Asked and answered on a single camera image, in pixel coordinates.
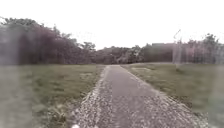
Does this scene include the grey gravel path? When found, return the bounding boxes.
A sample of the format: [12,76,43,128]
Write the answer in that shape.
[70,64,210,128]

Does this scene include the row of trees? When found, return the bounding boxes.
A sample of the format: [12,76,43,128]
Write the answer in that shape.
[0,17,224,66]

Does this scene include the grass field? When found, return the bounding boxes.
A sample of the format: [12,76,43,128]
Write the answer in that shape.
[0,63,107,128]
[120,62,224,128]

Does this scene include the pole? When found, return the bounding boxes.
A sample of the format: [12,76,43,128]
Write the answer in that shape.
[172,28,183,65]

